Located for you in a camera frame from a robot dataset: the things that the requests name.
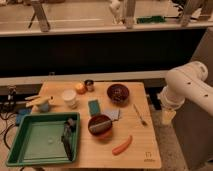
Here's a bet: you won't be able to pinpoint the white paper cup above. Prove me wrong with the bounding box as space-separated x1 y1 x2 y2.
61 89 77 109

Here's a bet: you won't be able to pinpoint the green object on shelf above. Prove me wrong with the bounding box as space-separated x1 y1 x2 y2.
136 15 166 24

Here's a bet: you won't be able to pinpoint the orange carrot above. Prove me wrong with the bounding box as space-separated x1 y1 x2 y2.
112 136 133 155

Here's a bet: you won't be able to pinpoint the orange fruit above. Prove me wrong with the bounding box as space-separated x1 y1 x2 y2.
75 82 86 94

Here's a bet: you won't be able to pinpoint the brush in red bowl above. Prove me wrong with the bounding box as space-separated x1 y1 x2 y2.
89 121 111 134

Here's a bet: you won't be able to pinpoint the grey blue towel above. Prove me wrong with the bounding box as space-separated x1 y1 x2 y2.
103 109 120 121

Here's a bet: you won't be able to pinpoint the green sponge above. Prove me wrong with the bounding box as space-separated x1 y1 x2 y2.
88 100 101 116

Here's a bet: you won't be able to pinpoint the green plastic tray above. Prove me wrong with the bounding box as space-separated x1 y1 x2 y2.
6 112 80 167

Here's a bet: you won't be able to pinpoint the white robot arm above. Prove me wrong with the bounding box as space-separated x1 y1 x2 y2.
158 61 213 125

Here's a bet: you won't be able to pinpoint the red bowl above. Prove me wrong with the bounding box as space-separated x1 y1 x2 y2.
88 114 113 140

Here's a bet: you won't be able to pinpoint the blue box at table edge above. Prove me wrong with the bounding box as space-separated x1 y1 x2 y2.
15 108 31 126

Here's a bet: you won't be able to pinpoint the white figure on shelf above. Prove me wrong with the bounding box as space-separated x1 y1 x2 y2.
109 0 121 23

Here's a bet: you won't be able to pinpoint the small metal can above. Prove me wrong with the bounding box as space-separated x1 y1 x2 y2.
84 79 94 92

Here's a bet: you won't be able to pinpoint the dark purple bowl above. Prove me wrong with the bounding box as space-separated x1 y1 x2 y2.
107 84 130 105

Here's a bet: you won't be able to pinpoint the black cables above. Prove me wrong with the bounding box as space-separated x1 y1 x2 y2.
0 85 18 151

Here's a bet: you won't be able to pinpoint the black tool in tray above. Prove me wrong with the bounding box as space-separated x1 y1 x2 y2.
61 118 76 160

